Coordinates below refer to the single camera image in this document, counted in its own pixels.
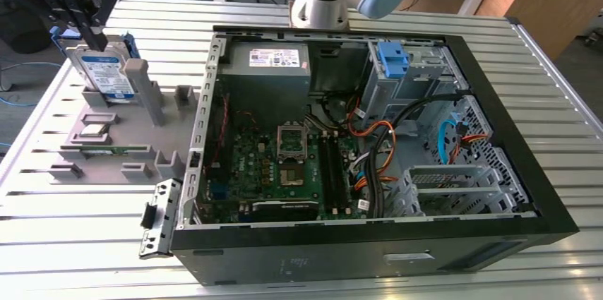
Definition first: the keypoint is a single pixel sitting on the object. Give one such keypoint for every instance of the green RAM stick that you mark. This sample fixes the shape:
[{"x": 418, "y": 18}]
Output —
[{"x": 106, "y": 151}]

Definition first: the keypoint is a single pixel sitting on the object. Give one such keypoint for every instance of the black RAM slot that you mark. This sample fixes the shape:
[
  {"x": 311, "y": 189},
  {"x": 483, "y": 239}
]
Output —
[
  {"x": 332, "y": 173},
  {"x": 327, "y": 173},
  {"x": 343, "y": 173},
  {"x": 338, "y": 173}
]

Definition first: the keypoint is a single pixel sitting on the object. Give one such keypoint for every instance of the grey power supply unit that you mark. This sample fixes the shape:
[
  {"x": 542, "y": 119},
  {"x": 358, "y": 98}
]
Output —
[{"x": 263, "y": 95}]

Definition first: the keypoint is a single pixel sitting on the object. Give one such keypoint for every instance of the black mesh waste bin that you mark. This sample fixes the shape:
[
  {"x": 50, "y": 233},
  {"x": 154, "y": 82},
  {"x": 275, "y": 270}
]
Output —
[{"x": 28, "y": 37}]

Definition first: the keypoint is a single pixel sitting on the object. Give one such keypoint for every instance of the metal disk bay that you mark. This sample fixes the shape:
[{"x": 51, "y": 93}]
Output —
[{"x": 454, "y": 190}]

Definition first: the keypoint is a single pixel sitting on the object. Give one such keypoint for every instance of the black graphics card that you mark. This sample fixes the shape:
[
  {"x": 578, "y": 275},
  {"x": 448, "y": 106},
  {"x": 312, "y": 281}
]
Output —
[{"x": 283, "y": 210}]

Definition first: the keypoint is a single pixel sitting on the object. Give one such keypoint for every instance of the green motherboard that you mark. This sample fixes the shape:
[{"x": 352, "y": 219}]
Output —
[{"x": 252, "y": 153}]

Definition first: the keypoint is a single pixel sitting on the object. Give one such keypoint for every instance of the hard disk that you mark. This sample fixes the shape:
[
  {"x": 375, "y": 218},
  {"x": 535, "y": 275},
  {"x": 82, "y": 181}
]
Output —
[{"x": 106, "y": 77}]

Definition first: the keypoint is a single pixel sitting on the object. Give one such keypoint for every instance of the CPU socket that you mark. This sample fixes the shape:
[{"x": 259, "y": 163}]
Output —
[{"x": 291, "y": 176}]

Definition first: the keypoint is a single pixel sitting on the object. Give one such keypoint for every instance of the metal hinged case bracket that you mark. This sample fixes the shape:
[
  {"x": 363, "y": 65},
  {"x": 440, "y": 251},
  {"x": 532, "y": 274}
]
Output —
[{"x": 167, "y": 208}]

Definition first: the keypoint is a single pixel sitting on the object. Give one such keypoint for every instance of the black PC case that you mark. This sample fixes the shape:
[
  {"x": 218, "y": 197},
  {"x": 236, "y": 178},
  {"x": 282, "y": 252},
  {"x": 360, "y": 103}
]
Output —
[{"x": 330, "y": 261}]

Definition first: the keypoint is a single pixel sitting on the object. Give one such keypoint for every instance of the grey parts rack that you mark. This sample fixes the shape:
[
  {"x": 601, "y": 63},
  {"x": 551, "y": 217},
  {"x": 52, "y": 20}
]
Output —
[{"x": 132, "y": 144}]

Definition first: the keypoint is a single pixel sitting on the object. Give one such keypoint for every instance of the black chair base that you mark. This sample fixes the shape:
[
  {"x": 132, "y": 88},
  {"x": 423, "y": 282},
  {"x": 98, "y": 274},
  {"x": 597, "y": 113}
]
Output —
[{"x": 594, "y": 37}]

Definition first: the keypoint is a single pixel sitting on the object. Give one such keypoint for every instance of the silver CPU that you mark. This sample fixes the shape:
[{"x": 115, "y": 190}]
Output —
[{"x": 94, "y": 130}]

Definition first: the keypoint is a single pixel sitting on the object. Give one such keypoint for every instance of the empty blue drive carrier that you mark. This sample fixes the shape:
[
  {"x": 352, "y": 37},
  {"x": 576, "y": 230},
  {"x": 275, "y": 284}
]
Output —
[{"x": 394, "y": 63}]

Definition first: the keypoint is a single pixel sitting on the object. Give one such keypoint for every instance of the metal drive cage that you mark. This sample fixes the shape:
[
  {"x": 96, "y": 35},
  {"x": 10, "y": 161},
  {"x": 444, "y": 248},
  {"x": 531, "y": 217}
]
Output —
[{"x": 419, "y": 83}]

